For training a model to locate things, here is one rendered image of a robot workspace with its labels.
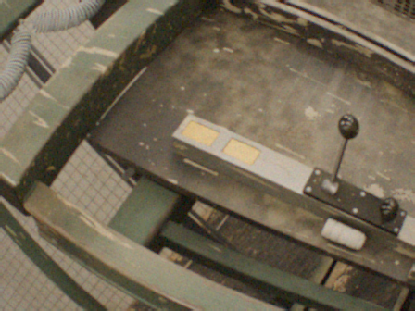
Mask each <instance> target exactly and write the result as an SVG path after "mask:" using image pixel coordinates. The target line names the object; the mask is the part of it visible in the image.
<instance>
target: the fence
mask: <svg viewBox="0 0 415 311"><path fill-rule="evenodd" d="M191 121H193V122H195V123H197V124H199V125H202V126H204V127H206V128H208V129H211V130H213V131H216V132H218V133H219V136H218V137H217V139H216V140H215V141H214V143H213V144H212V145H211V146H210V147H209V146H207V145H204V144H202V143H200V142H197V141H195V140H193V139H191V138H188V137H186V136H184V135H182V133H183V132H184V130H185V129H186V128H187V126H188V125H189V124H190V123H191ZM172 138H173V146H174V152H176V153H178V154H180V155H182V156H186V157H188V158H190V159H192V160H194V161H196V162H198V163H200V164H202V165H204V166H207V167H209V168H212V169H214V170H217V171H218V172H220V173H222V174H224V175H226V176H229V177H231V178H233V179H235V180H239V181H240V182H242V183H244V184H246V185H248V186H251V187H253V188H255V189H257V190H259V191H262V192H264V193H265V194H269V195H272V196H274V197H275V198H277V199H279V200H282V201H285V202H286V203H288V204H290V205H293V206H296V207H298V208H301V209H302V210H306V211H307V212H309V213H310V214H313V215H315V216H317V217H321V218H323V219H326V220H329V218H330V219H334V220H335V221H337V222H340V223H342V224H345V226H348V227H350V228H353V229H354V230H357V231H360V232H362V233H363V234H365V235H364V236H366V238H368V239H371V240H374V241H375V242H377V243H379V244H382V245H384V246H387V247H388V248H390V249H393V250H395V251H398V252H399V253H401V254H404V255H407V256H410V257H412V258H414V259H415V219H414V218H412V217H411V216H408V215H407V216H406V218H405V220H404V224H403V226H402V228H401V231H400V233H399V234H398V236H397V237H396V236H394V235H391V234H390V233H387V232H385V231H384V230H379V229H378V228H375V227H374V226H372V225H369V224H368V223H364V222H363V221H361V220H359V219H356V218H352V217H351V216H349V215H347V214H346V213H343V212H341V211H339V210H336V209H335V208H333V207H330V206H328V205H325V204H323V203H322V202H319V201H316V200H314V199H312V198H310V197H307V196H305V195H304V194H303V193H302V189H303V187H304V186H305V185H306V183H307V181H308V179H309V176H310V174H311V172H312V170H313V168H310V167H308V166H304V165H302V164H300V163H298V162H296V161H295V160H293V159H291V158H289V157H286V156H285V155H281V154H279V153H277V152H274V151H272V150H271V149H270V148H267V147H265V146H263V145H260V144H258V143H254V142H252V141H250V140H247V139H246V138H244V137H241V136H239V135H237V134H234V133H232V132H230V131H227V130H225V129H223V128H220V127H218V126H216V125H213V124H211V123H209V122H206V121H204V120H203V119H200V118H197V117H195V116H192V115H189V116H188V117H187V118H186V119H185V121H184V122H183V123H182V125H181V126H180V127H179V129H177V130H176V132H175V133H174V134H173V136H172ZM231 139H234V140H236V141H238V142H240V143H244V144H246V145H248V146H250V147H253V148H255V149H257V150H259V151H260V154H259V155H258V157H257V159H256V160H255V162H254V163H253V165H252V166H251V165H248V164H247V163H245V162H243V161H240V160H238V159H236V158H234V157H231V156H229V155H226V154H224V153H223V152H222V151H223V150H224V148H225V147H226V145H227V144H228V142H229V141H230V140H231ZM353 229H352V230H353Z"/></svg>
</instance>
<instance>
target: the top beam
mask: <svg viewBox="0 0 415 311"><path fill-rule="evenodd" d="M213 1H214V0H130V1H129V2H128V3H126V4H125V5H124V6H123V7H122V8H121V9H119V10H118V11H117V12H116V13H115V14H114V15H113V16H112V17H111V18H109V19H108V20H107V21H106V22H104V23H103V24H102V26H101V27H99V28H98V29H97V30H96V31H95V32H94V33H93V34H92V35H91V36H90V37H89V38H88V39H87V40H86V41H85V42H84V43H83V44H82V45H80V47H79V48H78V49H77V50H76V51H75V52H74V53H73V54H72V55H71V56H70V57H69V58H68V59H67V60H66V62H65V63H64V64H63V65H62V66H61V67H60V68H59V69H58V71H56V73H54V74H53V76H52V77H51V78H50V79H49V81H48V82H47V83H46V84H45V85H44V87H43V88H42V89H41V90H40V91H39V93H38V94H36V95H35V96H34V97H33V98H32V100H31V102H30V103H29V104H28V105H27V106H26V108H25V109H24V110H23V111H22V113H21V114H20V115H19V117H18V119H17V120H16V121H15V122H14V123H13V125H12V126H11V127H10V129H9V130H8V131H7V133H6V135H5V136H4V137H3V139H2V140H1V142H0V195H1V196H2V197H3V199H5V200H6V201H8V202H9V203H10V204H11V205H12V206H13V207H15V208H16V209H17V210H18V211H19V212H20V213H21V214H22V215H23V216H24V217H30V216H31V213H30V212H29V211H27V210H26V208H25V207H24V202H23V200H24V198H25V196H26V194H28V192H29V190H30V188H31V187H32V185H33V184H34V183H35V181H36V180H38V181H40V180H41V181H42V182H43V183H44V184H45V185H46V186H48V187H49V188H50V187H51V184H53V182H54V181H55V179H56V177H57V176H58V174H60V171H61V170H62V168H63V167H65V165H66V164H67V162H68V161H69V160H70V158H71V156H72V155H73V154H74V152H75V151H76V150H77V149H78V147H79V146H80V145H81V142H82V141H83V140H84V138H86V137H87V135H88V134H89V132H90V131H91V130H92V129H93V128H94V125H95V124H96V123H97V122H98V121H99V119H100V118H101V117H103V116H104V115H105V113H106V111H107V110H108V109H109V108H110V107H111V106H112V104H113V103H114V101H115V100H116V99H117V98H118V97H119V95H120V94H121V93H123V92H124V91H125V90H126V88H127V86H128V85H129V84H130V83H131V82H132V80H133V79H134V78H135V77H136V76H138V75H139V73H140V72H141V71H142V70H143V69H144V68H145V67H146V65H148V64H149V63H150V62H151V61H152V59H153V58H154V56H156V55H157V54H158V53H159V51H160V50H162V49H163V48H164V47H165V46H166V45H167V44H168V43H169V42H170V41H171V40H172V39H174V37H175V36H176V35H177V34H179V33H180V31H181V30H182V29H183V28H184V27H186V26H187V25H188V23H190V22H191V21H192V20H194V18H195V17H196V16H197V15H199V14H200V13H201V12H202V11H203V10H204V9H205V8H206V7H208V6H209V5H210V4H211V3H212V2H213Z"/></svg>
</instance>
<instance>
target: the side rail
mask: <svg viewBox="0 0 415 311"><path fill-rule="evenodd" d="M24 207H25V208H26V210H27V211H29V212H30V213H31V216H32V217H33V219H34V222H35V223H36V225H37V227H38V230H37V232H38V234H39V235H40V236H41V237H43V238H44V239H45V240H46V241H47V242H48V243H50V244H52V246H54V247H55V248H56V249H57V250H59V251H60V252H62V253H63V254H65V255H66V256H68V257H69V258H71V259H72V260H73V261H75V262H76V263H77V264H79V265H80V266H81V267H84V268H85V269H87V270H89V271H91V272H92V273H93V274H95V275H96V276H97V277H98V278H100V279H101V280H103V281H105V282H107V283H109V284H111V286H113V287H115V288H117V290H120V291H122V292H124V293H126V294H128V295H129V296H130V297H132V298H134V299H135V300H137V301H138V302H141V303H143V304H144V305H147V306H149V307H151V308H153V309H155V310H157V311H288V310H285V309H282V308H280V307H277V306H275V305H271V304H268V303H264V302H263V301H262V302H261V301H260V300H258V299H256V298H253V297H250V296H248V295H245V294H244V293H240V292H237V291H235V290H232V289H231V288H229V287H225V286H223V285H220V284H219V283H217V282H214V281H213V280H208V279H206V278H205V277H203V276H200V275H198V274H196V273H194V272H193V271H190V270H188V269H186V268H185V267H182V266H178V265H176V264H174V263H173V262H171V261H169V260H168V259H167V258H165V257H162V256H159V255H157V254H155V253H153V252H152V251H150V250H148V249H146V248H144V247H143V246H142V245H140V244H139V243H136V242H134V241H132V240H130V239H129V238H128V237H126V236H124V235H122V234H120V233H119V232H117V231H115V230H113V229H112V228H110V227H109V226H107V225H106V224H104V223H102V222H101V221H100V220H98V219H96V218H94V217H92V216H91V215H89V214H88V213H86V212H85V211H83V210H82V209H80V208H78V207H77V206H76V205H75V204H73V203H72V202H70V201H69V200H67V199H66V198H64V197H63V196H62V195H60V194H58V193H56V192H54V191H53V190H51V188H49V187H48V186H46V185H45V184H44V183H42V182H41V181H39V183H38V185H37V186H36V188H35V189H34V190H33V193H32V194H31V196H30V197H29V200H27V202H26V203H24Z"/></svg>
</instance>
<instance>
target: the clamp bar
mask: <svg viewBox="0 0 415 311"><path fill-rule="evenodd" d="M217 9H218V10H222V11H225V12H228V13H231V14H235V15H236V16H239V17H242V18H245V19H251V20H254V21H255V22H258V23H261V24H262V25H265V26H268V27H271V28H273V29H276V30H279V31H283V32H286V33H288V34H290V35H293V36H295V37H296V38H299V39H301V40H303V41H305V42H307V43H309V44H312V45H315V46H317V47H319V48H321V49H323V50H325V51H327V52H330V53H332V54H335V55H337V56H339V57H341V58H343V59H344V60H346V61H347V62H349V63H352V64H354V65H356V66H358V67H360V68H363V69H365V70H367V71H368V72H370V73H371V74H373V75H375V76H376V77H378V78H380V79H381V80H383V81H386V82H388V83H389V84H391V85H393V86H395V87H397V89H399V90H401V91H403V92H405V93H407V94H409V95H411V96H413V97H415V56H414V55H413V54H411V53H409V52H407V51H405V50H404V49H402V48H400V47H397V46H396V45H394V44H391V43H389V42H387V41H386V40H384V39H382V38H381V37H379V36H377V35H375V34H373V33H371V32H369V31H366V30H364V29H362V28H360V27H359V26H357V25H354V24H353V23H351V22H349V21H347V20H345V19H342V18H339V17H337V16H336V15H333V14H331V13H328V12H326V11H324V10H321V9H319V8H316V7H314V6H311V5H309V4H306V3H303V2H301V1H298V0H217Z"/></svg>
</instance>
